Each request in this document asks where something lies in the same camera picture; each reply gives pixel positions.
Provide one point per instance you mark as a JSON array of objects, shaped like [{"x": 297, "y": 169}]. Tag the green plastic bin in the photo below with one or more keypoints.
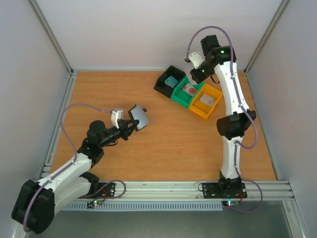
[{"x": 184, "y": 98}]

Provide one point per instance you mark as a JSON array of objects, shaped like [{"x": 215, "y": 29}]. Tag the aluminium front rail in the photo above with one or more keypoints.
[{"x": 165, "y": 190}]

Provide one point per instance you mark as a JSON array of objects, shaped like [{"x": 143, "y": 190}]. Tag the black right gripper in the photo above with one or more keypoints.
[{"x": 196, "y": 75}]

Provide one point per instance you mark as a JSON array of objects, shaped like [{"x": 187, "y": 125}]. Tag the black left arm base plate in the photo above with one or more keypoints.
[{"x": 100, "y": 190}]

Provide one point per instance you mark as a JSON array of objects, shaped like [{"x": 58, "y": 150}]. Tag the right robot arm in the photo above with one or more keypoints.
[{"x": 221, "y": 61}]

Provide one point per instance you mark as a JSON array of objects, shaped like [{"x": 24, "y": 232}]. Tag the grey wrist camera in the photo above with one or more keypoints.
[
  {"x": 195, "y": 58},
  {"x": 116, "y": 115}
]

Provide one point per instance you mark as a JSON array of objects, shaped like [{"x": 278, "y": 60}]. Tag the red patterned card stack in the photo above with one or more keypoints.
[{"x": 189, "y": 89}]

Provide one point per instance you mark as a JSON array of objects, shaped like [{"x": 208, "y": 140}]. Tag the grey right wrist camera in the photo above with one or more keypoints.
[{"x": 195, "y": 58}]

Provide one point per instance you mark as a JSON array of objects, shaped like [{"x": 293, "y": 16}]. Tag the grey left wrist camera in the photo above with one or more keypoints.
[{"x": 116, "y": 115}]

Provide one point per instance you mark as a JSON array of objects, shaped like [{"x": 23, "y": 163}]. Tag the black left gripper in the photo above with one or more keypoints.
[{"x": 126, "y": 131}]

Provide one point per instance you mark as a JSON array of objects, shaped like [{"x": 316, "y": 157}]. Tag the white slotted cable duct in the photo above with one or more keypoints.
[{"x": 142, "y": 206}]

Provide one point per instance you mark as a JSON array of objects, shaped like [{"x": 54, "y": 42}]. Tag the black plastic bin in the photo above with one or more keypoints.
[{"x": 160, "y": 85}]

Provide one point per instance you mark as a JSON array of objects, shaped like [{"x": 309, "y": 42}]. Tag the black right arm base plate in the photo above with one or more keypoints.
[{"x": 212, "y": 190}]

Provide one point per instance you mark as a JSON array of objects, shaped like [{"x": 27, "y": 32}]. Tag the yellow plastic bin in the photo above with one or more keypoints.
[{"x": 201, "y": 109}]

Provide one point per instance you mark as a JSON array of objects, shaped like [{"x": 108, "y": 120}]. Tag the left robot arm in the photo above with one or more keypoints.
[{"x": 39, "y": 201}]

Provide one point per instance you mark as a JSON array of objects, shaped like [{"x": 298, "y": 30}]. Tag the teal card stack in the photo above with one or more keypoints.
[{"x": 171, "y": 82}]

